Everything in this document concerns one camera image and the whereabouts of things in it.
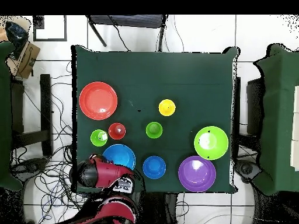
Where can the ribbed green cup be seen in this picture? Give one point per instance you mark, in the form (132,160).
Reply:
(95,140)

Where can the plain green cup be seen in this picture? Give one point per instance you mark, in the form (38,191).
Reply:
(154,130)

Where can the black square frame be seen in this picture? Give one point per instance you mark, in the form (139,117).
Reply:
(50,40)

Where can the black stand frame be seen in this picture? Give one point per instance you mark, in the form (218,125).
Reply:
(254,105)
(45,105)

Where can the ribbed yellow cup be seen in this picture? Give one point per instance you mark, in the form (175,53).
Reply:
(167,107)

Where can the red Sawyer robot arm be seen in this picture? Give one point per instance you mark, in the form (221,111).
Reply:
(107,173)

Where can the dark folding chair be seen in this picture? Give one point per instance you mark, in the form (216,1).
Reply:
(128,21)

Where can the purple bowl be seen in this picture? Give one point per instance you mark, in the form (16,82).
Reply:
(197,173)

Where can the green cloth side table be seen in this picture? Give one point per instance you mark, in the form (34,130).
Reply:
(280,105)
(4,116)

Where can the large blue bowl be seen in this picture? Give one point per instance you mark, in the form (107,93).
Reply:
(120,154)

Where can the black bag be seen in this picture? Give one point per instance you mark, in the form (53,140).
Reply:
(16,32)

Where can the plain orange cup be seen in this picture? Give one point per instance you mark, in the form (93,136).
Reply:
(114,131)

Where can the dark green table cloth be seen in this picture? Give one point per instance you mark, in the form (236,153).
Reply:
(151,74)

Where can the large green bowl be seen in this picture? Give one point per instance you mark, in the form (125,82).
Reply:
(217,144)

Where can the dark blue small bowl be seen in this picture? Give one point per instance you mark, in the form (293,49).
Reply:
(154,167)

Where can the brown cardboard box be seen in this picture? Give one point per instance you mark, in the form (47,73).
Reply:
(28,60)

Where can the wide orange bowl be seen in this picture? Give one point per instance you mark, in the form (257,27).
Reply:
(98,100)

